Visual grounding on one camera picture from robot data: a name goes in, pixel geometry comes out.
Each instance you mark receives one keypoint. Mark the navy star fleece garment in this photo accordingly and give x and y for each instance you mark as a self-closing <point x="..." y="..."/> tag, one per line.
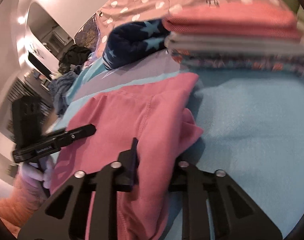
<point x="133" y="41"/>

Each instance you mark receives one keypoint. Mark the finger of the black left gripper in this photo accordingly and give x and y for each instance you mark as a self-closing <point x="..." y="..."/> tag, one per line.
<point x="78" y="133"/>

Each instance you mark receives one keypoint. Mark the black clothes pile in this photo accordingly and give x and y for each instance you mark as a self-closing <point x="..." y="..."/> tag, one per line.
<point x="75" y="55"/>

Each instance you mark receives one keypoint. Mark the blue geometric bed blanket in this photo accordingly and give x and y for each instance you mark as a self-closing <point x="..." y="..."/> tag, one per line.
<point x="253" y="126"/>

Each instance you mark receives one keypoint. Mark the folded coral pink garment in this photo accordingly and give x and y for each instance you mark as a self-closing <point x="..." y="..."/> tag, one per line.
<point x="235" y="19"/>

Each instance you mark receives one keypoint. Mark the blue knit clothes pile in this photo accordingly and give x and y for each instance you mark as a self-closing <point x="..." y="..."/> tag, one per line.
<point x="58" y="89"/>

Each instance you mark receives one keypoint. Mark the left hand white glove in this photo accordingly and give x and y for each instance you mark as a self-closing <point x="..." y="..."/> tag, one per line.
<point x="35" y="177"/>

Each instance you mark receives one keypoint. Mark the dark patterned headboard pillow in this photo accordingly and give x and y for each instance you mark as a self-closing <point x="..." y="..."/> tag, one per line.
<point x="88" y="35"/>

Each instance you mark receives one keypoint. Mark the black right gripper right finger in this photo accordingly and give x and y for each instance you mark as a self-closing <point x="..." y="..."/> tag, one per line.
<point x="214" y="206"/>

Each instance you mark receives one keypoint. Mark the folded floral garment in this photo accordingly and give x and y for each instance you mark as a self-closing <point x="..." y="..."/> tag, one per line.
<point x="226" y="60"/>

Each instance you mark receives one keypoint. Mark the folded white garment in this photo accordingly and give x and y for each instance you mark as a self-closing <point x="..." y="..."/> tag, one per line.
<point x="233" y="44"/>

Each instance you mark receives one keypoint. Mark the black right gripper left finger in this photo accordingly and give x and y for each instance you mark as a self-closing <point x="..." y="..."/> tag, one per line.
<point x="85" y="206"/>

